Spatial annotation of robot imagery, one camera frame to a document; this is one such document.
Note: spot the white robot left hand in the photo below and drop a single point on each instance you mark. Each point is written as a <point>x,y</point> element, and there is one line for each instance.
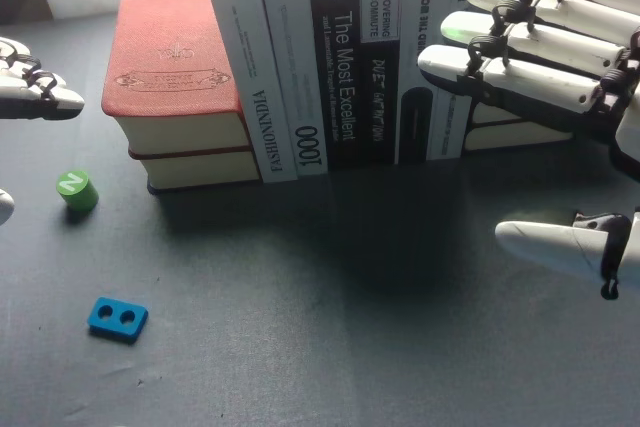
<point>30,92</point>

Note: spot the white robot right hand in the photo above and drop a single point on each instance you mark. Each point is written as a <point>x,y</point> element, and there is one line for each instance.
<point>550,77</point>

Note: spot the plain white hardcover book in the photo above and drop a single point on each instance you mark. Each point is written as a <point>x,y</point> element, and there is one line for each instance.
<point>450,127</point>

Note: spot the red clothbound book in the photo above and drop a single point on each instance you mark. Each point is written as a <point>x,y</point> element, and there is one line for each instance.
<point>165,47</point>

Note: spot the black DUET book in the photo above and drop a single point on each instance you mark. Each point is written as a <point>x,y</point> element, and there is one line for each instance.
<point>382,107</point>

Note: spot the thick book with blue cover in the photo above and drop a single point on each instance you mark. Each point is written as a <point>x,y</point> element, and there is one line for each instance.
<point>200,169</point>

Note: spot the black The Most Excellent book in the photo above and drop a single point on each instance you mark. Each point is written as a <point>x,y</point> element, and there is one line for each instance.
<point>335,97</point>

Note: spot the white FASHION INDIA book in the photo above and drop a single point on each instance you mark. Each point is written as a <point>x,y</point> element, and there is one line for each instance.
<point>250,72</point>

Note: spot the white 1000 book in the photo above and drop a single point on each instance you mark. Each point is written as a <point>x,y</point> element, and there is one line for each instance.
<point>295,72</point>

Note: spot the green cylinder block with N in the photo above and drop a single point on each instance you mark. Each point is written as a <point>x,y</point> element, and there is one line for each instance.
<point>79,192</point>

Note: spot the blue block with two holes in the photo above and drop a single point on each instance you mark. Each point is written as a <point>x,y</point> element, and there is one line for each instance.
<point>117,319</point>

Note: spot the grey tablecloth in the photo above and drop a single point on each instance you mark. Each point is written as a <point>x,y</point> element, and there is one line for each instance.
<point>300,347</point>

